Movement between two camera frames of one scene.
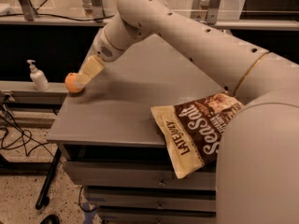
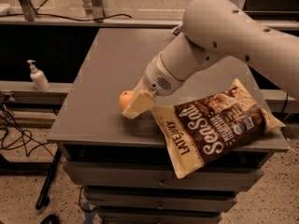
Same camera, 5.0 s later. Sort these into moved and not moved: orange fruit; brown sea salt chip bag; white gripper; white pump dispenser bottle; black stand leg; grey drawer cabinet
Moved: orange fruit; white gripper
Not moved: grey drawer cabinet; white pump dispenser bottle; brown sea salt chip bag; black stand leg
